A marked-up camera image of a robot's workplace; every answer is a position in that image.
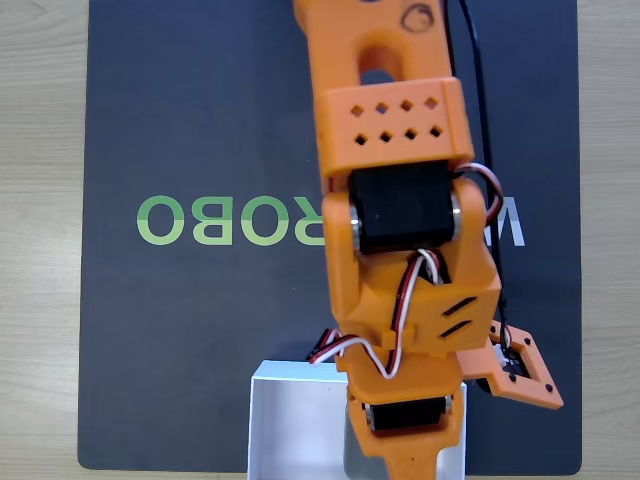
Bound white cardboard box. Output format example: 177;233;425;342
247;359;469;480

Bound dark mat with WOWROBO print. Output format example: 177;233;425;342
77;0;584;474

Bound red white black servo cable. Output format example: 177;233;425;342
453;162;505;217
307;248;451;380

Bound black camera cable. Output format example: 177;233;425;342
457;0;512;351

